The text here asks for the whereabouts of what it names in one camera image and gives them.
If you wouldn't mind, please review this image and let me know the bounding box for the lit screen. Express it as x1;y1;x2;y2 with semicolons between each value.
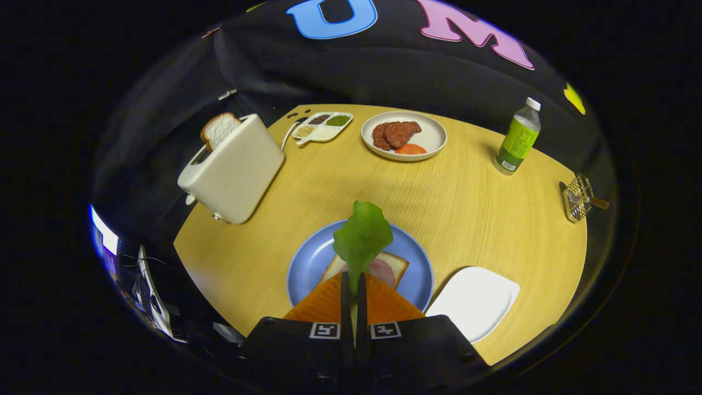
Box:
89;205;120;275

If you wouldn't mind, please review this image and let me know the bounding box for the white framed device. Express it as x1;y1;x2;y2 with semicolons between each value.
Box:
136;245;188;344

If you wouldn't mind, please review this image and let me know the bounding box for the white round plate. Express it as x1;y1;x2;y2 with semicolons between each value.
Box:
361;111;448;162

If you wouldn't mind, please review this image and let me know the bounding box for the pink ham slice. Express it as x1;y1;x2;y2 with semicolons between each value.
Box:
343;259;397;289

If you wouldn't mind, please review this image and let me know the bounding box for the black backdrop cloth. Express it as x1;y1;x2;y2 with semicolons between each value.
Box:
90;0;609;242

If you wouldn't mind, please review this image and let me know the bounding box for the green lettuce leaf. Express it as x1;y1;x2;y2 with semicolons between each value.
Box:
333;200;394;297

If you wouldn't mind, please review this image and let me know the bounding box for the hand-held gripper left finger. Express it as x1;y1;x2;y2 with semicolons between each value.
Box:
241;272;354;385

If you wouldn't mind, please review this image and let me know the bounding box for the bread slice under ham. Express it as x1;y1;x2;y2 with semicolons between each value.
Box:
320;251;410;289

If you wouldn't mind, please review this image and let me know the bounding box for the blue round plate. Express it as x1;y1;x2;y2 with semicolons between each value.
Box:
287;221;434;313

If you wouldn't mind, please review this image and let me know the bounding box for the white square plate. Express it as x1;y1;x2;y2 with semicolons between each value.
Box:
426;267;520;344

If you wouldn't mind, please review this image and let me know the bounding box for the toasted white bread slice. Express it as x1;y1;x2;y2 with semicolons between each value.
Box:
200;112;242;153

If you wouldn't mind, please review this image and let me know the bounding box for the brown meat slice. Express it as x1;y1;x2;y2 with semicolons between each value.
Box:
384;121;422;149
372;123;393;151

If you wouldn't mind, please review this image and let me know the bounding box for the divided white dish with beans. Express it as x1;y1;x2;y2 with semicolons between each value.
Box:
292;112;354;146

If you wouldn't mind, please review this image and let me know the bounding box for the wire mesh basket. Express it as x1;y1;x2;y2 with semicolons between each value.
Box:
561;174;594;223

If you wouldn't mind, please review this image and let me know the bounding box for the green label plastic bottle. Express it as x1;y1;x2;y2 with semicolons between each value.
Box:
494;97;542;176

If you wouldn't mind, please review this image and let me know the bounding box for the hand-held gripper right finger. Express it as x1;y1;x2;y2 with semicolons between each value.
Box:
356;273;489;385

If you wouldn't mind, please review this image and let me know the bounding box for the white toaster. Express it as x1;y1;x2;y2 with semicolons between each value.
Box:
177;114;286;224

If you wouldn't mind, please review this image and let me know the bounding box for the white toaster cable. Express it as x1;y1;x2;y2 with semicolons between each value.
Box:
281;122;301;151

